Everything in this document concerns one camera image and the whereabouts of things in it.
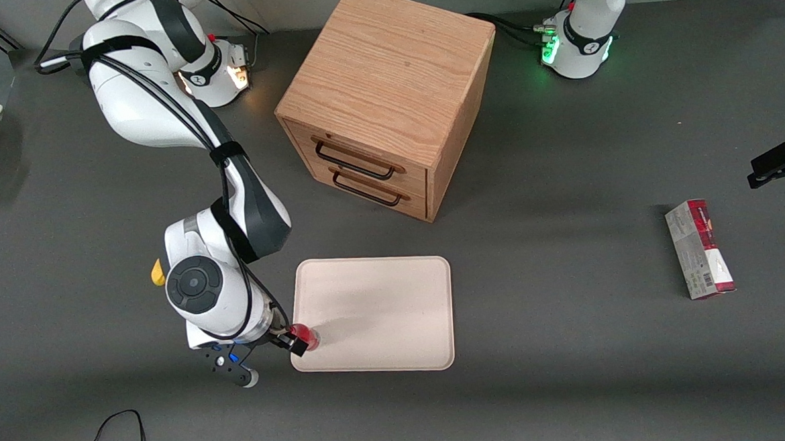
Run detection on red and grey carton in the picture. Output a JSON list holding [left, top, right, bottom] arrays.
[[664, 197, 737, 301]]

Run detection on red coke bottle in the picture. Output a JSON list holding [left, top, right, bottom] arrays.
[[289, 322, 321, 353]]

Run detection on dark grey table mat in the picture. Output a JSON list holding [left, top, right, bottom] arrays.
[[0, 0, 785, 441]]

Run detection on long black drawer handle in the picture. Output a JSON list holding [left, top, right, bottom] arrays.
[[312, 134, 406, 184]]

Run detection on black arm base cables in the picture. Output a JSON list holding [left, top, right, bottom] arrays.
[[206, 0, 272, 72], [465, 0, 582, 52]]

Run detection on beige plastic tray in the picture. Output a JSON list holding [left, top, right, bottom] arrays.
[[286, 252, 456, 379]]

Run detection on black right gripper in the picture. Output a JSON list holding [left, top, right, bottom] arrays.
[[187, 315, 310, 364]]

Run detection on black left arm base cables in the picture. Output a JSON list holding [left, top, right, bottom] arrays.
[[465, 0, 582, 52]]

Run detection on black cable along right arm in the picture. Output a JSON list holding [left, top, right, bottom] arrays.
[[32, 0, 289, 350]]

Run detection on wooden two-drawer cabinet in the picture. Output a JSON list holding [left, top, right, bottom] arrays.
[[269, 0, 506, 231]]

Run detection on black right arm base cables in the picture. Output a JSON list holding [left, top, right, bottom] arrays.
[[206, 0, 272, 72]]

